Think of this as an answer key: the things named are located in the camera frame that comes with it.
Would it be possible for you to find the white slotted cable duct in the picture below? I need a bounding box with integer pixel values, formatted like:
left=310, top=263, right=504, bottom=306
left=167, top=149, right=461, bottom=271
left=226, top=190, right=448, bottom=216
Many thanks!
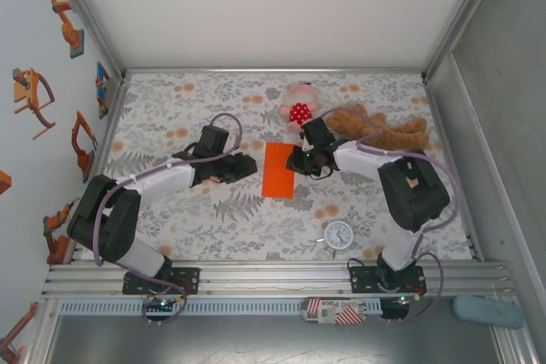
left=57, top=298, right=385, bottom=315

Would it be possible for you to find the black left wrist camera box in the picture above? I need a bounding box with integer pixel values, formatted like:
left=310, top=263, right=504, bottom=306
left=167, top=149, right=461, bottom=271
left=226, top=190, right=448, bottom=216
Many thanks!
left=200, top=124, right=231, bottom=154

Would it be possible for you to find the floral print tablecloth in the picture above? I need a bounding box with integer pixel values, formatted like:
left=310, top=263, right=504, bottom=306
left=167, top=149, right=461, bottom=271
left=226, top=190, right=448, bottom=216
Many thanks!
left=80, top=72, right=474, bottom=261

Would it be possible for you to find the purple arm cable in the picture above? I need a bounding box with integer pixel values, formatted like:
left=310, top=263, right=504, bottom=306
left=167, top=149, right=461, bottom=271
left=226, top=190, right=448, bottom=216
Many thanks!
left=317, top=106, right=460, bottom=325
left=92, top=112, right=245, bottom=327

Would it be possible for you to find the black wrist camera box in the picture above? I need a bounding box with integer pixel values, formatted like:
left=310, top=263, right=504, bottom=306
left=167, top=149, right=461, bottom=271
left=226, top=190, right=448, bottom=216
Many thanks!
left=200, top=124, right=231, bottom=154
left=301, top=118, right=335, bottom=150

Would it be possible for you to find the pink doll red dotted dress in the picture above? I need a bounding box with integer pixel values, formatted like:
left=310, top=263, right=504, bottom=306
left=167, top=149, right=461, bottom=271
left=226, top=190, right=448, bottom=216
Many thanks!
left=279, top=81, right=321, bottom=134

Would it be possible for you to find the brown teddy bear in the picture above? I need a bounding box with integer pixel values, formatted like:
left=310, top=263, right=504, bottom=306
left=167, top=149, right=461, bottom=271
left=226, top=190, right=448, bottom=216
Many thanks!
left=326, top=103, right=431, bottom=154

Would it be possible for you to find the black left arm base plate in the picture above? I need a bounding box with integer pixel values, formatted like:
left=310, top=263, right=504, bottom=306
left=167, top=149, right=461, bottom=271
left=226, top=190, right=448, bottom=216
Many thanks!
left=122, top=267, right=201, bottom=296

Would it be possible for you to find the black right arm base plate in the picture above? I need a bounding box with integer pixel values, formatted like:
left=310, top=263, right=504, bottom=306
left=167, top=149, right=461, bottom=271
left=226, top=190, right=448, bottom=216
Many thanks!
left=348, top=265, right=427, bottom=295

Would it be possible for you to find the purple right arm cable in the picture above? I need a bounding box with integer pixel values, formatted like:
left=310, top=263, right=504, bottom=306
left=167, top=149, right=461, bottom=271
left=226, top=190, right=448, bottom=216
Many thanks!
left=317, top=106, right=460, bottom=325

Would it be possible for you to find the white alarm clock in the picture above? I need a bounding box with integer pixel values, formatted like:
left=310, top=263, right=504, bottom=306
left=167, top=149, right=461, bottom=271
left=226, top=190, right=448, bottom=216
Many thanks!
left=315, top=219, right=354, bottom=259

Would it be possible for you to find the blue orange machine wall sticker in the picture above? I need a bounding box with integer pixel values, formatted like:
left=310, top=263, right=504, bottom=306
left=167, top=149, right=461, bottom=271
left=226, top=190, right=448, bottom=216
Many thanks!
left=94, top=61, right=113, bottom=120

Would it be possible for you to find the aluminium profile frame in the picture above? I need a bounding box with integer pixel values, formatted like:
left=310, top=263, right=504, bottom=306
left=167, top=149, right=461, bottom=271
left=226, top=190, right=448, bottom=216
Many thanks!
left=40, top=0, right=538, bottom=364

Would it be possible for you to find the grey-blue foam pad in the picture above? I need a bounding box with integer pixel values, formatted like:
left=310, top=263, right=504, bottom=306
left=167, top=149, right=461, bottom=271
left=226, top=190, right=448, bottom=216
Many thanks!
left=452, top=294, right=525, bottom=331

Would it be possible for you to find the orange chair machine wall sticker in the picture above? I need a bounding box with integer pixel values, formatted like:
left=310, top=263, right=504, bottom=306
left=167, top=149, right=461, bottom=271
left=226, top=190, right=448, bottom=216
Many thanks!
left=11, top=67, right=57, bottom=141

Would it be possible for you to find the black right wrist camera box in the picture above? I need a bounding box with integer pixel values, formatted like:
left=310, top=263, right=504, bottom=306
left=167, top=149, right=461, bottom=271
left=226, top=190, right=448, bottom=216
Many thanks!
left=301, top=118, right=335, bottom=150

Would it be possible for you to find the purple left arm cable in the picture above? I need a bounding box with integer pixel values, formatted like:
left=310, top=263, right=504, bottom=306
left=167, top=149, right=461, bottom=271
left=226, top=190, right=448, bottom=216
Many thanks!
left=92, top=112, right=245, bottom=327

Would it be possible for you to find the orange paper sheet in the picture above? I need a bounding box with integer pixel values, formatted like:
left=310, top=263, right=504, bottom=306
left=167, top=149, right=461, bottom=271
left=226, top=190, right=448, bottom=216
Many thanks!
left=261, top=142, right=299, bottom=199

